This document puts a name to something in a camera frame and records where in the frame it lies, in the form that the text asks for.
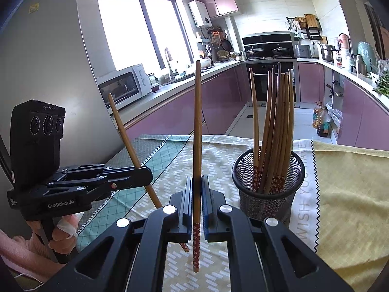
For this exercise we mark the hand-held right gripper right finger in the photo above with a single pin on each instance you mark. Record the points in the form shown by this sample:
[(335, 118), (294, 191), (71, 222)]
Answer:
[(207, 216)]

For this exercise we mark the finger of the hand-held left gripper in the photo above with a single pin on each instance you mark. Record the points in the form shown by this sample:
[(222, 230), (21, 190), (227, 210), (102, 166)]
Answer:
[(130, 176), (85, 168)]

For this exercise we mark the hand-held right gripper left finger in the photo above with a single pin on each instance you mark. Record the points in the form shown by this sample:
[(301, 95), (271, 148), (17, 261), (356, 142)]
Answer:
[(188, 206)]

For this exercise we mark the floral bamboo chopstick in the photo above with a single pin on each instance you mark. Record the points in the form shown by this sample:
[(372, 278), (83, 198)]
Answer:
[(197, 127), (124, 130)]

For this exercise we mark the black mesh utensil holder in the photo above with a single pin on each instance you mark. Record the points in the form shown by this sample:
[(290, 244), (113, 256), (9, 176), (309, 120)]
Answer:
[(273, 206)]

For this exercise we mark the bunch of wooden chopsticks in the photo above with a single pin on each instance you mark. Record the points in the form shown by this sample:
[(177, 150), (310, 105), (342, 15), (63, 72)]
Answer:
[(276, 133)]

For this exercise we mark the person's left forearm pink sleeve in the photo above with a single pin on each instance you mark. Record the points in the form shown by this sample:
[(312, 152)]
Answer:
[(18, 255)]

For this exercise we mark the person's left hand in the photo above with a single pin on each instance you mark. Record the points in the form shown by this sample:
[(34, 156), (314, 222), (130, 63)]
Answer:
[(65, 237)]

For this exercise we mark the patterned green tablecloth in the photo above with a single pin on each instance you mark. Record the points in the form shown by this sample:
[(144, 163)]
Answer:
[(170, 164)]

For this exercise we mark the grey refrigerator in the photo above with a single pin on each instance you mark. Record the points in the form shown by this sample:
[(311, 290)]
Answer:
[(60, 67)]

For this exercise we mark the pink kitchen base cabinet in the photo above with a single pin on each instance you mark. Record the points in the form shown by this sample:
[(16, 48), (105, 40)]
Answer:
[(182, 109), (358, 112)]

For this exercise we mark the white microwave oven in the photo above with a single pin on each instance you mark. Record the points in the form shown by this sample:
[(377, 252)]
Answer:
[(124, 86)]

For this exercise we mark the yellow tablecloth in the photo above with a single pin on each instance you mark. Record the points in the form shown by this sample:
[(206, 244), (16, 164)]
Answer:
[(352, 203)]

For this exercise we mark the kitchen window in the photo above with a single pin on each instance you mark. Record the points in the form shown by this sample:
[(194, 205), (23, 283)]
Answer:
[(142, 30)]

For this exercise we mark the yellow cooking oil bottle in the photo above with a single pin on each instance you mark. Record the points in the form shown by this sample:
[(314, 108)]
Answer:
[(316, 117)]

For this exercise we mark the black built-in oven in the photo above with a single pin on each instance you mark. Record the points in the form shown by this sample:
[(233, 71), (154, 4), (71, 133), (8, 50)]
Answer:
[(261, 79)]

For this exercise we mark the dark sauce bottle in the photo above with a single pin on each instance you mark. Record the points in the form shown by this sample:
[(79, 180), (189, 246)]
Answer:
[(323, 124)]

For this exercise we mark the woven bamboo basket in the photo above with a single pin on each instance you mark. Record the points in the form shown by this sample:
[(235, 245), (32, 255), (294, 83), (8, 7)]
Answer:
[(223, 54)]

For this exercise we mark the clear plastic bag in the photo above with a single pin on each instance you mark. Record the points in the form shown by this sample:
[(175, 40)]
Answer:
[(335, 120)]

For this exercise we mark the hanging black frying pan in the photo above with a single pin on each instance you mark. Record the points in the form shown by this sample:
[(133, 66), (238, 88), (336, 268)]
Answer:
[(225, 45)]

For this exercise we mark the lidded cooking pot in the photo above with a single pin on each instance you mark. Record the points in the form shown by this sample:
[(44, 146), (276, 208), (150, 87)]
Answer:
[(280, 51), (254, 51)]

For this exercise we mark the black range hood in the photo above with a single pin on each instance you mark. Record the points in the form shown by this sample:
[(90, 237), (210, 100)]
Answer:
[(267, 39)]

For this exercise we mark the grey countertop appliance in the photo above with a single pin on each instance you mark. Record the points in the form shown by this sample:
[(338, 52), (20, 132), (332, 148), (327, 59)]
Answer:
[(303, 51)]

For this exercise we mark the pink upper cabinets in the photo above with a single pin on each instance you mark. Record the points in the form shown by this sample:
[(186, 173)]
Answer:
[(218, 1)]

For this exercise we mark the stainless steel stock pot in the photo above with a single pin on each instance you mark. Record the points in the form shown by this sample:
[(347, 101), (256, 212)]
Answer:
[(327, 52)]

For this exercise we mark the steel thermos bottle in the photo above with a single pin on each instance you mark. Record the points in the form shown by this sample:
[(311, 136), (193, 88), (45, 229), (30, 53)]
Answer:
[(361, 65)]

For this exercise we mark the bunch of green vegetables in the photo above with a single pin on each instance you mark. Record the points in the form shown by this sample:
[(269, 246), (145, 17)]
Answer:
[(383, 85)]

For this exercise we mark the wooden cutting board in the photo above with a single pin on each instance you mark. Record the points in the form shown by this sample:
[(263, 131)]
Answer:
[(311, 20)]

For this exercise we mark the pink electric kettle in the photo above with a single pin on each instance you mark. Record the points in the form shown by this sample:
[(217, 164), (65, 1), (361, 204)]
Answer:
[(344, 41)]

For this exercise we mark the crumpled transparent plastic bag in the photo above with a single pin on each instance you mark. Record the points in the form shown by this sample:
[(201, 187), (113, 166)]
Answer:
[(380, 67)]

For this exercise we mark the teal kitchen appliance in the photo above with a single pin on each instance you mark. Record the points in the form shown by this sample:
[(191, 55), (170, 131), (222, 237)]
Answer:
[(367, 53)]

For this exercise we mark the white wall water heater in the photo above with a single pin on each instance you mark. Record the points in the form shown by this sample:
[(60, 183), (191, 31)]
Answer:
[(200, 13)]

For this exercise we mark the black wall rack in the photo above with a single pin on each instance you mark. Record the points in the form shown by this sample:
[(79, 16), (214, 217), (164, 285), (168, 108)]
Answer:
[(310, 32)]

